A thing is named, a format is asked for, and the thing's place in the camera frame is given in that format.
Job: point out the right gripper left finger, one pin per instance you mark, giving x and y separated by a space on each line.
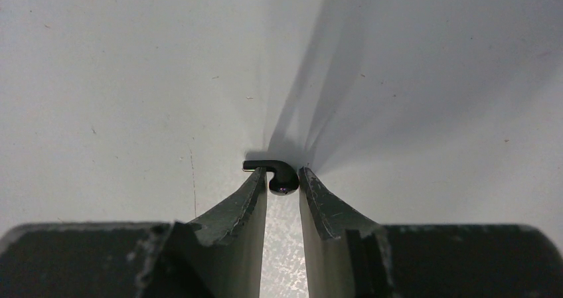
218 254

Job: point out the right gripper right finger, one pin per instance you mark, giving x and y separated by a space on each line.
350 255

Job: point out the black earbud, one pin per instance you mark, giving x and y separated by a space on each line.
284 179

